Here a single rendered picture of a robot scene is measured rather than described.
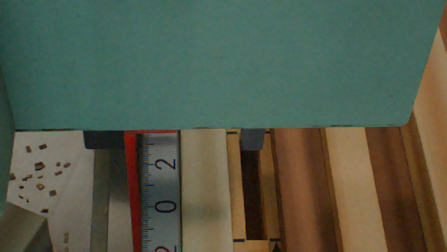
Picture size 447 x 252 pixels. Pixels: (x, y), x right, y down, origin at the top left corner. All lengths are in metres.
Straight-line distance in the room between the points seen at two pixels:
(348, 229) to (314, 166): 0.04
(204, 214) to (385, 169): 0.08
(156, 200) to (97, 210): 0.19
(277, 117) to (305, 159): 0.07
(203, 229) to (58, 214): 0.20
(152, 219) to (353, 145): 0.09
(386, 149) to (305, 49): 0.11
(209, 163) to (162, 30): 0.10
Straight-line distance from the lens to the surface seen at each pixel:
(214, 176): 0.36
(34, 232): 0.48
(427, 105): 0.36
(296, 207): 0.35
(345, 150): 0.36
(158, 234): 0.33
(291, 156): 0.37
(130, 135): 0.36
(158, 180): 0.35
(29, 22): 0.27
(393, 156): 0.37
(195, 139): 0.37
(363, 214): 0.35
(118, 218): 0.51
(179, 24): 0.27
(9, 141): 0.30
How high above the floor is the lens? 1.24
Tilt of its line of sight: 51 degrees down
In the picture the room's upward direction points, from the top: 3 degrees clockwise
